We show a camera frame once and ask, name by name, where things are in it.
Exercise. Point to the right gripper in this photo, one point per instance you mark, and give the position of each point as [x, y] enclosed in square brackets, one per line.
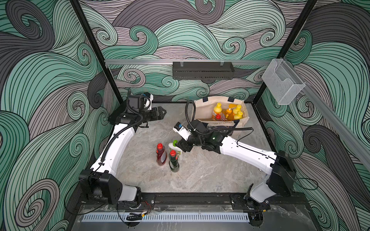
[183, 145]

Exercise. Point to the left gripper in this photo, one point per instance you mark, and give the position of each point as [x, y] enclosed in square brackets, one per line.
[159, 116]

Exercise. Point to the white bottle green cap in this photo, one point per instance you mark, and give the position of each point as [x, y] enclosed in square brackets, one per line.
[173, 146]

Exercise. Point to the beige canvas shopping bag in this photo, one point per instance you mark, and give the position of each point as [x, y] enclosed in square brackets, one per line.
[204, 110]

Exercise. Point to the dark green bottle red cap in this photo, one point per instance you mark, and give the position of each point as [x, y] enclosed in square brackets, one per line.
[173, 161]

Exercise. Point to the yellow cap orange bottle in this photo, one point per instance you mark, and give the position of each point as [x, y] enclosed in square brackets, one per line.
[238, 115]
[217, 110]
[237, 109]

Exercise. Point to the red liquid bottle red cap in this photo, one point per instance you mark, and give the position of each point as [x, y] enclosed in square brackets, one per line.
[161, 154]

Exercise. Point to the large orange dish soap bottle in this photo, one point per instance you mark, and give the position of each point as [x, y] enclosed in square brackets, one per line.
[228, 113]

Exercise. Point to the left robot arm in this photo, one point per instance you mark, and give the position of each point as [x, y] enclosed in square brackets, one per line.
[99, 183]

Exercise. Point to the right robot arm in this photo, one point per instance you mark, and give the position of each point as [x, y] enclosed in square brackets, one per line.
[278, 167]

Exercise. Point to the black case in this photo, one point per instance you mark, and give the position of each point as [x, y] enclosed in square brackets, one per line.
[116, 115]

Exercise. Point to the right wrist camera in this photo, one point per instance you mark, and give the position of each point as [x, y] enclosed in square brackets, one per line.
[182, 131]

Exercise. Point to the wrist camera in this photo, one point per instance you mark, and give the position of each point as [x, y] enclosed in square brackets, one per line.
[141, 102]
[182, 131]

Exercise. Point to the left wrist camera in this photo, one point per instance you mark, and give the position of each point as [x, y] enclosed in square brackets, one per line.
[141, 102]

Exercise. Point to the black wall shelf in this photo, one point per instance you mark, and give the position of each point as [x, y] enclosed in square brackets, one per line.
[207, 71]

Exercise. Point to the white slotted cable duct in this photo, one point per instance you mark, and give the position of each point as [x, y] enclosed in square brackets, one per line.
[171, 217]

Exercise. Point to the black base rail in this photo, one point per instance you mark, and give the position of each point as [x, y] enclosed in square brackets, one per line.
[152, 201]

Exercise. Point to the clear plastic wall bin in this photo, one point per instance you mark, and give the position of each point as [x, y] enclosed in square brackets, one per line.
[283, 81]

